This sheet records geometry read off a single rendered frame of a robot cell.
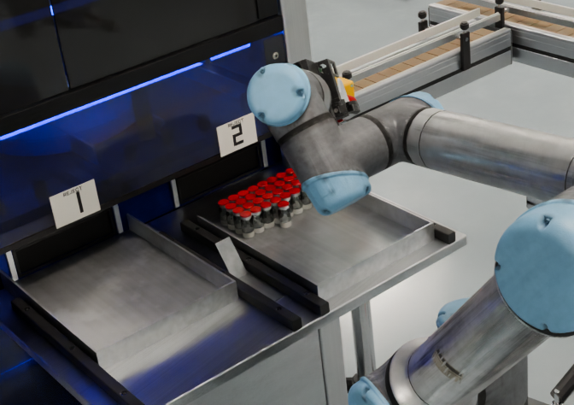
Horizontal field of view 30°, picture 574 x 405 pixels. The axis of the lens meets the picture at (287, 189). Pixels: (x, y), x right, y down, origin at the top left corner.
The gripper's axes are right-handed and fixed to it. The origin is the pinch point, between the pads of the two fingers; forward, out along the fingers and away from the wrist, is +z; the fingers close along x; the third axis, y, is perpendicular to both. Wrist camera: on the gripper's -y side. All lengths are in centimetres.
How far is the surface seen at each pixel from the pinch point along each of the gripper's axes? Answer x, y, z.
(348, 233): 9.3, -17.2, 26.8
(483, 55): -19, 12, 97
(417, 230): -3.3, -20.0, 21.8
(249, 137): 23.3, 4.9, 33.5
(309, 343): 32, -38, 62
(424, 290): 21, -42, 168
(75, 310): 52, -16, 3
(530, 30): -31, 15, 101
